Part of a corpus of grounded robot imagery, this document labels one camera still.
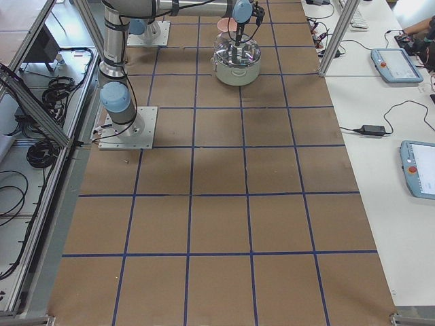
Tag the pink bowl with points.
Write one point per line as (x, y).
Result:
(227, 24)

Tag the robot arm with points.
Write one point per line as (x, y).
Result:
(142, 32)
(117, 94)

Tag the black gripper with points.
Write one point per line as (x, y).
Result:
(240, 30)

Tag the aluminium frame post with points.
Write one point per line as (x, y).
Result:
(337, 36)

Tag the glass pot lid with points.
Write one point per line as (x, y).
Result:
(226, 52)

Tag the blue teach pendant near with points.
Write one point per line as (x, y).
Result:
(418, 167)

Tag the black power brick with cable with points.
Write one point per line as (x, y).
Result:
(380, 131)

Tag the blue teach pendant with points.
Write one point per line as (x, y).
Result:
(418, 167)
(395, 66)

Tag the pale green electric pot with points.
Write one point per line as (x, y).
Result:
(235, 76)

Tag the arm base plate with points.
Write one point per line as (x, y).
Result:
(162, 41)
(138, 136)

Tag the blue teach pendant far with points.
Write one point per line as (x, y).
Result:
(395, 66)

